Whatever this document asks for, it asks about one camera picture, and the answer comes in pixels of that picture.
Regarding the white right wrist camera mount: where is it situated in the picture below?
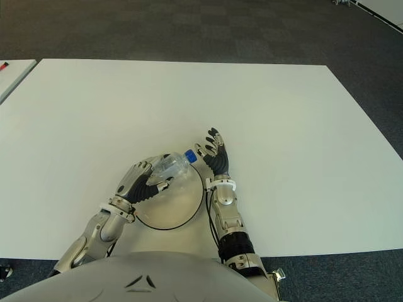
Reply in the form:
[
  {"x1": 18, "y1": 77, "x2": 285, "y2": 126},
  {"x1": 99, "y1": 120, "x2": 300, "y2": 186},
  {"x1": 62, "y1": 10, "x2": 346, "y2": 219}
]
[{"x1": 205, "y1": 177, "x2": 238, "y2": 193}]

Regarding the grey robot torso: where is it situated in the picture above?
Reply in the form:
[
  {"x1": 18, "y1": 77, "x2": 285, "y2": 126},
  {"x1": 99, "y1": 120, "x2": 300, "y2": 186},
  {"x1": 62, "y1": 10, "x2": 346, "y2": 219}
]
[{"x1": 0, "y1": 251, "x2": 281, "y2": 302}]

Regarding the white side table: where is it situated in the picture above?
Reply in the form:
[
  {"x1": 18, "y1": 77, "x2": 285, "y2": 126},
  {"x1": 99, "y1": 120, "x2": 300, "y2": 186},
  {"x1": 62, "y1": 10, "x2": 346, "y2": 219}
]
[{"x1": 0, "y1": 59, "x2": 38, "y2": 105}]

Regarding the white plate black rim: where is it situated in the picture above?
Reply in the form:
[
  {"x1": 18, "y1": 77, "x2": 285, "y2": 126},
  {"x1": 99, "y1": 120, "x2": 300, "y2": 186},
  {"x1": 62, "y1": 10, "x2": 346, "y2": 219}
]
[{"x1": 135, "y1": 157, "x2": 206, "y2": 232}]

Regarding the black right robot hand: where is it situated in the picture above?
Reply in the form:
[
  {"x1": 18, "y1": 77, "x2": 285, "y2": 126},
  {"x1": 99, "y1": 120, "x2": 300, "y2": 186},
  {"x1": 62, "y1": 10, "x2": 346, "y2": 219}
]
[{"x1": 195, "y1": 127, "x2": 231, "y2": 179}]

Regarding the clear water bottle blue cap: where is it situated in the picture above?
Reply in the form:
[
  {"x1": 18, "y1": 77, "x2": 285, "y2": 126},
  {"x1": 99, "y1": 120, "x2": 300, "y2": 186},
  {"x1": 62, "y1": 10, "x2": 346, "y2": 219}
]
[{"x1": 150, "y1": 149, "x2": 198, "y2": 187}]

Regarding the white table corner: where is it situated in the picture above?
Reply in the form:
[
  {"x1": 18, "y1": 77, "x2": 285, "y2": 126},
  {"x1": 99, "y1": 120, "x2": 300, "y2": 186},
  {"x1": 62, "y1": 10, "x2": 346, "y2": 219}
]
[{"x1": 355, "y1": 0, "x2": 403, "y2": 34}]

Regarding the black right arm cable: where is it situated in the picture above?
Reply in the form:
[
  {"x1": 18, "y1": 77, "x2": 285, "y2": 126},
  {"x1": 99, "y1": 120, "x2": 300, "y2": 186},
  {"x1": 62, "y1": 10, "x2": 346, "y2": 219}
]
[{"x1": 205, "y1": 188, "x2": 225, "y2": 262}]

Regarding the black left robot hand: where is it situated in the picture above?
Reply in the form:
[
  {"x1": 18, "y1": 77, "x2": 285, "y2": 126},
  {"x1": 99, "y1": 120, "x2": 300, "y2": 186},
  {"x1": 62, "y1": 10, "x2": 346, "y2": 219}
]
[{"x1": 115, "y1": 155, "x2": 176, "y2": 205}]

